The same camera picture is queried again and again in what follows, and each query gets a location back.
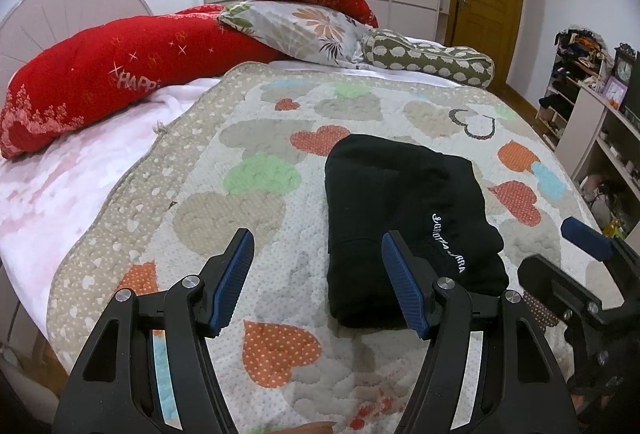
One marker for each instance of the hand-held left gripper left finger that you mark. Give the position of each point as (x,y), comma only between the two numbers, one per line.
(232,279)

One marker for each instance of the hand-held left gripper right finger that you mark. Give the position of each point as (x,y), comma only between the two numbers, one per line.
(402,284)

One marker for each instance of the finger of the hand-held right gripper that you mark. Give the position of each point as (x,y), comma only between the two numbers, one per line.
(585,239)
(555,281)

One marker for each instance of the black pants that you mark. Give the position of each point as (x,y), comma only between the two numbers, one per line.
(390,184)

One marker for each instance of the yellow toy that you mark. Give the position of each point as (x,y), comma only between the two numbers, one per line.
(613,229)

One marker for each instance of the beige shelf unit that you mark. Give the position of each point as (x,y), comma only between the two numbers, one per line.
(595,128)

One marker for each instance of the purple alarm clock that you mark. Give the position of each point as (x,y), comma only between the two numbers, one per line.
(615,92)

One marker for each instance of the cluttered storage rack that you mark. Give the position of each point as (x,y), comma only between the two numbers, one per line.
(565,73)

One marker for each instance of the dark table clock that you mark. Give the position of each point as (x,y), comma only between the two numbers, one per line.
(625,66)

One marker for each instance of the heart-print quilt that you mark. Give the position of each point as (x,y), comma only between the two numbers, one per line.
(310,113)

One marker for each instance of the white pink fleece blanket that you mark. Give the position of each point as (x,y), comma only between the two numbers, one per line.
(75,179)

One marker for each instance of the green white-patterned bolster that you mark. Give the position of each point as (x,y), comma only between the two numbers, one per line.
(430,58)

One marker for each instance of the wooden door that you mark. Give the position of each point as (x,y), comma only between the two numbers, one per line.
(490,3)

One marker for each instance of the floral print pillow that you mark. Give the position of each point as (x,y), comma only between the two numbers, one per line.
(300,28)

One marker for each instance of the long red pillow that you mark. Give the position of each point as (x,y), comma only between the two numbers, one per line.
(100,53)

